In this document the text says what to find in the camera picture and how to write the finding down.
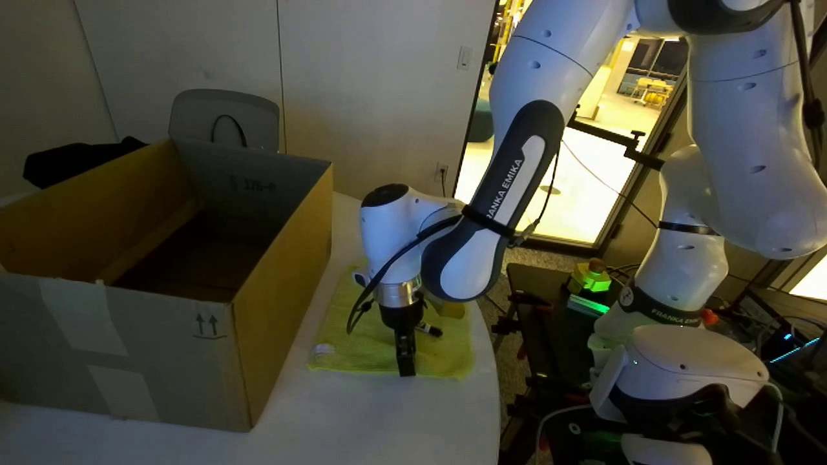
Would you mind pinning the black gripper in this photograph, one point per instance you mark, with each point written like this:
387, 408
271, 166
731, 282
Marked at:
402, 319

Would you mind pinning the black marker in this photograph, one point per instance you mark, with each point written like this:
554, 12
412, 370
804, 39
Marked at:
430, 328

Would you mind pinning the yellow microfiber towel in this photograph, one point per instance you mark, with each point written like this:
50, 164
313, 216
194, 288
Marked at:
362, 345

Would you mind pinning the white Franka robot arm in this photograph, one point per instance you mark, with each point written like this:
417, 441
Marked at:
751, 171

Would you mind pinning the open cardboard box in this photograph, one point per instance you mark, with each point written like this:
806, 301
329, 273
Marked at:
129, 345

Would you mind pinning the small white cap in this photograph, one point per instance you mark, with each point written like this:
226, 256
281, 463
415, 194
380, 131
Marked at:
322, 350

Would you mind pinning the green lit electronic device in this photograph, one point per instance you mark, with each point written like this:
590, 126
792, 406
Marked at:
590, 293

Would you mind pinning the grey chair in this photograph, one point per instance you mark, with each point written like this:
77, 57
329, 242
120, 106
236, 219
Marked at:
222, 111

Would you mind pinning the black cloth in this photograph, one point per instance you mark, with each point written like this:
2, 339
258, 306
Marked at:
77, 158

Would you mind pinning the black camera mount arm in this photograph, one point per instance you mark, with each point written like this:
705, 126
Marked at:
603, 133

